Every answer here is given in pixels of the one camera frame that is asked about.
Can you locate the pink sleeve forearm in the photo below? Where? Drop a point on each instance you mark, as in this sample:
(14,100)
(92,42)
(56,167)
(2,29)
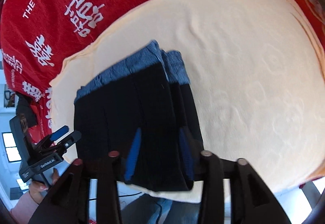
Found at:
(26,206)

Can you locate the red blanket white characters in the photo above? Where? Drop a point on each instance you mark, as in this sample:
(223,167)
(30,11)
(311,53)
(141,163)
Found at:
(37,35)

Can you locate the peach cream towel mat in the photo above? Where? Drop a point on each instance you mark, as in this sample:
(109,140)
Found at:
(257,76)

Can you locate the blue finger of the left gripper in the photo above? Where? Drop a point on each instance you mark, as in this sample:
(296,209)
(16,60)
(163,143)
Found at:
(59,133)
(64,144)

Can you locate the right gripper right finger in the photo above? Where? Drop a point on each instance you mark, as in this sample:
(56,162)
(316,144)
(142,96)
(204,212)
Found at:
(186,154)

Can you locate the black pants blue patterned trim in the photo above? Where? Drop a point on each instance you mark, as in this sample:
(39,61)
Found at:
(150,90)

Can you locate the person left hand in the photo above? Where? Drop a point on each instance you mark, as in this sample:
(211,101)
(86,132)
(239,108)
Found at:
(36,188)

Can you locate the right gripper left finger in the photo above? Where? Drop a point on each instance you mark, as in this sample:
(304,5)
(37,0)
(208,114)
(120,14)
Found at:
(132,157)

